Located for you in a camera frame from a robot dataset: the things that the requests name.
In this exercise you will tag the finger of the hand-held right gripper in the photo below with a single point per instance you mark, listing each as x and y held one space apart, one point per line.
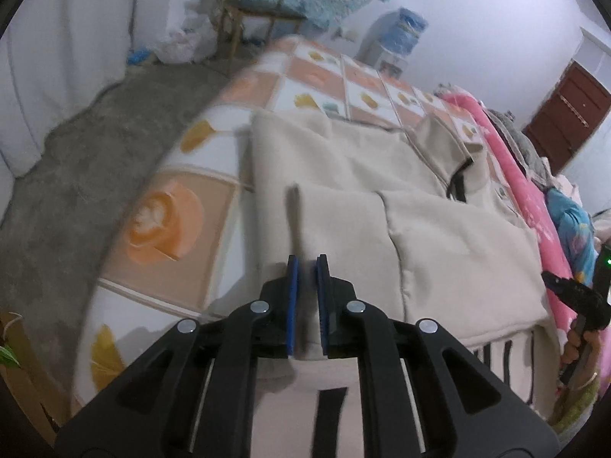
573 296

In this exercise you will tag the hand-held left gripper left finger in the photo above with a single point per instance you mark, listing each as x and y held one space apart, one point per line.
292 305

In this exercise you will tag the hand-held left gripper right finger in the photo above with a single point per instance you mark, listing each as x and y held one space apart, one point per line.
323 305

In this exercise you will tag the beige zip jacket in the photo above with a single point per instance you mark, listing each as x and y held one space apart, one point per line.
429 248

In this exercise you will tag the person's right hand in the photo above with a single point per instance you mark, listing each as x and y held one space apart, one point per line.
580 343

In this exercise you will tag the blue cartoon printed cloth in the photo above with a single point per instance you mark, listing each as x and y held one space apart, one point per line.
573 229

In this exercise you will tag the person's green patterned clothing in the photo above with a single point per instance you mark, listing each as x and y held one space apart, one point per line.
575 405

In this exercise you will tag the pink floral blanket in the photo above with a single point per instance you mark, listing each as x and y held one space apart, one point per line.
515 171

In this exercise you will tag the grey-green patterned blanket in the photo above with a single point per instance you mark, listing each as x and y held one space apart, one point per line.
525 148

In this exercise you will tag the tile patterned bed sheet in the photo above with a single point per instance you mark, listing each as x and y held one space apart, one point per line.
162 229

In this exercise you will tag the brown wooden door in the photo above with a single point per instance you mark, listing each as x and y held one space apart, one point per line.
568 109

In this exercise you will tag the white water dispenser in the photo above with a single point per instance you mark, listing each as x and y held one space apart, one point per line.
391 63

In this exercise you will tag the white plastic bag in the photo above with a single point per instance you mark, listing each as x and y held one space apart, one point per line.
186 43

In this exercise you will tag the blue water bottle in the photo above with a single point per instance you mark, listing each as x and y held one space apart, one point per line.
401 31

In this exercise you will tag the green plant leaf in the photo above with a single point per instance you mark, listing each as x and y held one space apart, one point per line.
7 355

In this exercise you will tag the small blue object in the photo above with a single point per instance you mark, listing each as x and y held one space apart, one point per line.
138 56

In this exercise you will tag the wooden chair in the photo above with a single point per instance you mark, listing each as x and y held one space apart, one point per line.
267 9

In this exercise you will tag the white curtain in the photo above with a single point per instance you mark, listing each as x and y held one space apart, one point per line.
62 57

